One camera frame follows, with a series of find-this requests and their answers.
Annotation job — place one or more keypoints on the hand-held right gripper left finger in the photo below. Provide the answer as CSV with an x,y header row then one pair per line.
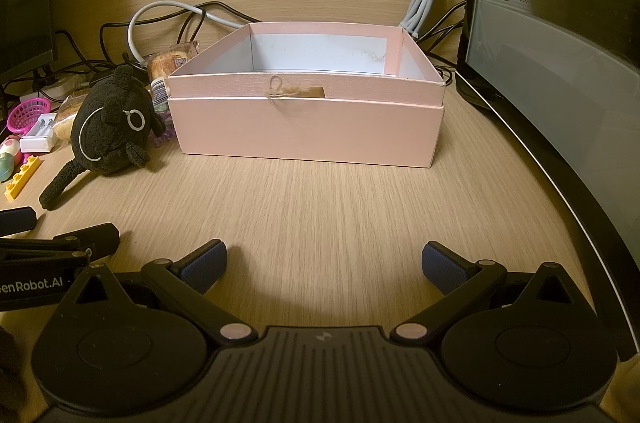
x,y
202,265

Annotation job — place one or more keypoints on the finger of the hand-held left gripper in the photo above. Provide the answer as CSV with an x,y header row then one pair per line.
x,y
17,218
97,239

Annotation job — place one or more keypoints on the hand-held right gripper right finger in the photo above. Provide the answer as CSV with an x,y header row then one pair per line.
x,y
442,270

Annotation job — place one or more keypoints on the yellow toy brick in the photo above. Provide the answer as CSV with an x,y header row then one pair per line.
x,y
21,178

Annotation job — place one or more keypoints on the pink and green toy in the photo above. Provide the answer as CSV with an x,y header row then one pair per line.
x,y
7,158

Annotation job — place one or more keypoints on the white battery charger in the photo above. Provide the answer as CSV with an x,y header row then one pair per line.
x,y
40,133

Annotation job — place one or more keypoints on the pink plastic basket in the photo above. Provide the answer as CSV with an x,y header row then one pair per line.
x,y
27,113

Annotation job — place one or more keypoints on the black plush toy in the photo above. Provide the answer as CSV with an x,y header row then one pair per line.
x,y
110,128

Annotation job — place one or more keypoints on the pastry packet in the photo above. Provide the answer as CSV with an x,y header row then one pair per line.
x,y
172,58
67,113

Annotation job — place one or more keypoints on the clear purple crinkly packet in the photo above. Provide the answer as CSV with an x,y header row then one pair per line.
x,y
161,100

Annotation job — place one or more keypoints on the pink cardboard box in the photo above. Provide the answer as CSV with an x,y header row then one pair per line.
x,y
310,133

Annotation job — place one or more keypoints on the white power strip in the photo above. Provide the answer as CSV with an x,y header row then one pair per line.
x,y
60,88

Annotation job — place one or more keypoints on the brown paper tag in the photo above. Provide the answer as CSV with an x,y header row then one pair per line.
x,y
305,92

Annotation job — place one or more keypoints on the glass-sided computer case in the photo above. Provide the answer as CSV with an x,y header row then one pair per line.
x,y
550,63

